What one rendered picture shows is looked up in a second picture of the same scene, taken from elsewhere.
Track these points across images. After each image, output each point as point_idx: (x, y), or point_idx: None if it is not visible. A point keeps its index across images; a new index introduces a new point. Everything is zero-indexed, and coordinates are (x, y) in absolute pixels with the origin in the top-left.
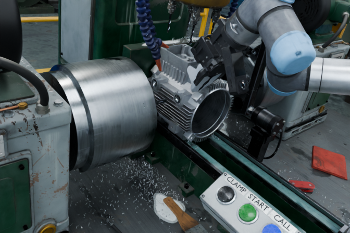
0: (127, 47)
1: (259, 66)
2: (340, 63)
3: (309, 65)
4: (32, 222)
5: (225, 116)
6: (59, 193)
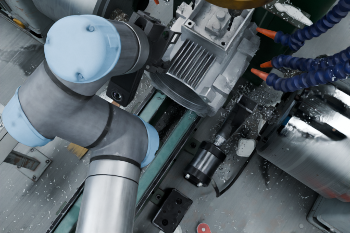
0: None
1: (226, 116)
2: (94, 198)
3: (95, 158)
4: (5, 9)
5: (203, 112)
6: (19, 10)
